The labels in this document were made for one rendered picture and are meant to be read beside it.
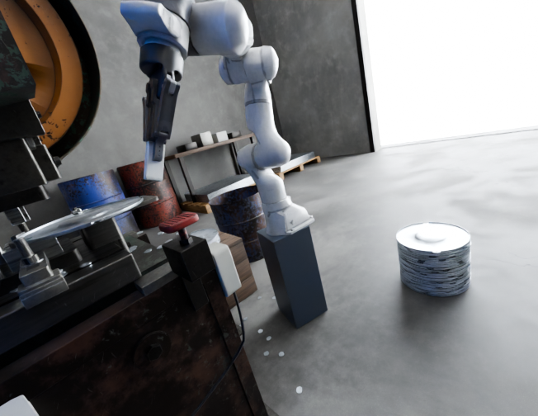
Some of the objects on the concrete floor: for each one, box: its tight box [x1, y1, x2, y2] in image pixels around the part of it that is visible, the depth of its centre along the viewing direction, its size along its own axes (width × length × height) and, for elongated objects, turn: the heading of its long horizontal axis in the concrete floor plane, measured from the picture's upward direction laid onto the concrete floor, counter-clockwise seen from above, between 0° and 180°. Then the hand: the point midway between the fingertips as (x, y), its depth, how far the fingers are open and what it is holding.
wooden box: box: [217, 230, 257, 310], centre depth 150 cm, size 40×38×35 cm
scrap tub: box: [209, 185, 267, 263], centre depth 197 cm, size 42×42×48 cm
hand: (154, 162), depth 47 cm, fingers closed
